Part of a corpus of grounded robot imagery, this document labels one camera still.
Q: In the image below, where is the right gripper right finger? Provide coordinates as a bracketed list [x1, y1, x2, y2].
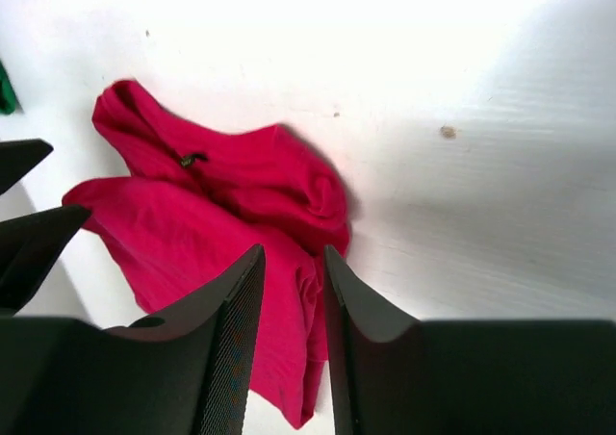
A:
[323, 246, 615, 434]

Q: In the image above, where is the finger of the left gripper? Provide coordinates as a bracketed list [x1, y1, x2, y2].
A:
[0, 139, 53, 194]
[1, 205, 90, 310]

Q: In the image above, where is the red t shirt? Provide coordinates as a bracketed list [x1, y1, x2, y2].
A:
[63, 80, 350, 428]

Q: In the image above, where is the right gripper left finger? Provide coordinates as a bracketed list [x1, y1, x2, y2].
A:
[1, 245, 266, 434]

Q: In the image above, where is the green t shirt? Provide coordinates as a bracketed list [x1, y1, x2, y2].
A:
[0, 64, 17, 115]

